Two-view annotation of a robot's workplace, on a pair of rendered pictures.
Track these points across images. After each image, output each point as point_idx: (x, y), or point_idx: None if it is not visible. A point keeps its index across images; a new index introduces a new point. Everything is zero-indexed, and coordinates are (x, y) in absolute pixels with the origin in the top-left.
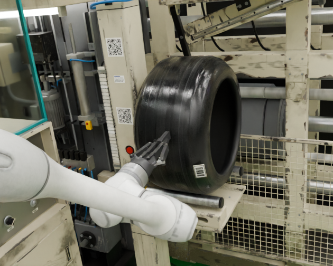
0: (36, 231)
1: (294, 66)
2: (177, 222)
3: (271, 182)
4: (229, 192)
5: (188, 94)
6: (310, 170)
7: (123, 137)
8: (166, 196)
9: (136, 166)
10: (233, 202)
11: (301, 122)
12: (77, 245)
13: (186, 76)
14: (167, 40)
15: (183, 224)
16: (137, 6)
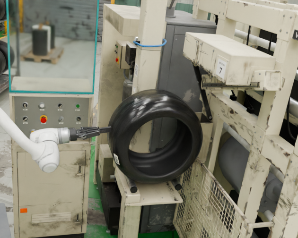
0: (62, 145)
1: (256, 140)
2: (40, 159)
3: (208, 213)
4: (167, 196)
5: (128, 112)
6: (223, 220)
7: None
8: (48, 146)
9: (65, 130)
10: (158, 200)
11: (249, 185)
12: (88, 169)
13: (137, 103)
14: None
15: (41, 161)
16: (158, 51)
